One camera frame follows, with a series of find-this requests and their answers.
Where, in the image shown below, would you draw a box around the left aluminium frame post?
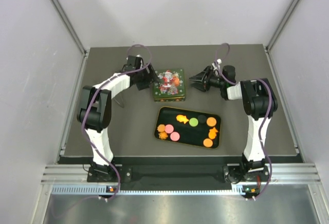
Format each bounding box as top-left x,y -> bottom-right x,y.
38,0 -> 89,55

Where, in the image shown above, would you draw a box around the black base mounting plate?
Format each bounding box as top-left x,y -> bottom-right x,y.
89,157 -> 269,184

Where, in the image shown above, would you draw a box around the orange swirl cookie left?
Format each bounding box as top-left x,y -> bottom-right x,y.
158,132 -> 168,140

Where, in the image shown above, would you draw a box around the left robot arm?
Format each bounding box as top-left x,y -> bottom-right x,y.
77,55 -> 159,182

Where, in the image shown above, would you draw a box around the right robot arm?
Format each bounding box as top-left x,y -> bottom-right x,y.
189,64 -> 278,183

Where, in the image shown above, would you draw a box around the metal serving tongs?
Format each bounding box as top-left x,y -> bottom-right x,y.
114,94 -> 125,108

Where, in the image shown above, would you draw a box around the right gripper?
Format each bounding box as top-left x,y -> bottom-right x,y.
189,66 -> 225,92

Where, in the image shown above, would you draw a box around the orange fish cookie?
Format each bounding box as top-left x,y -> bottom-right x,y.
176,115 -> 189,124
208,127 -> 219,140

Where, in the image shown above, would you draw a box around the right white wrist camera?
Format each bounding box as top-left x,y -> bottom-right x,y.
212,59 -> 222,71

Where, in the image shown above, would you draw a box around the orange biscuit left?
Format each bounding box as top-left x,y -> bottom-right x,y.
157,124 -> 166,133

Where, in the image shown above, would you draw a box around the grey slotted cable duct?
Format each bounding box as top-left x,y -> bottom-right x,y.
51,182 -> 260,196

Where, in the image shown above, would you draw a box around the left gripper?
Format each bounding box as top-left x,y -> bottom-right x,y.
136,62 -> 160,90

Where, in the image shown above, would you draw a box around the green christmas cookie tin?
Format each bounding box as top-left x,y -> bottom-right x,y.
153,95 -> 186,102

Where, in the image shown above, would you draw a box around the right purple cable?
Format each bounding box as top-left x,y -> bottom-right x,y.
214,43 -> 273,200

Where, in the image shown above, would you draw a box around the gold tin lid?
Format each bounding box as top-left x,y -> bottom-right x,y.
153,68 -> 186,96

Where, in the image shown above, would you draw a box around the pink sandwich cookie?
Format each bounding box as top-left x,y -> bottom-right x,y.
170,132 -> 180,142
164,124 -> 174,134

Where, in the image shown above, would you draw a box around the purple cable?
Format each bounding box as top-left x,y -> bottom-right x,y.
214,43 -> 273,200
81,44 -> 153,201

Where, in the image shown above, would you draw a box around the aluminium frame post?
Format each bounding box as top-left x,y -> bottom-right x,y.
38,0 -> 89,55
264,0 -> 316,52

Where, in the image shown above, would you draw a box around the black gold-rimmed tray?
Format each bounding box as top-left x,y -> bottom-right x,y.
154,106 -> 222,149

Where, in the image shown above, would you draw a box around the orange biscuit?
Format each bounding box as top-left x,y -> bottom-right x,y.
206,117 -> 217,127
203,138 -> 213,148
157,124 -> 166,133

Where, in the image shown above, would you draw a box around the right aluminium frame post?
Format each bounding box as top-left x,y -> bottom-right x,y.
264,0 -> 316,52

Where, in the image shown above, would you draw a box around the orange biscuit bottom right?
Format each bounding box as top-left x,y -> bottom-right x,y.
203,138 -> 213,148

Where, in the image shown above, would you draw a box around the orange biscuit top right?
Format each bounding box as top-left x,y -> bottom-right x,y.
206,117 -> 217,127

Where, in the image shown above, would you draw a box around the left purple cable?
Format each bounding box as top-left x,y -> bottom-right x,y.
81,44 -> 153,201

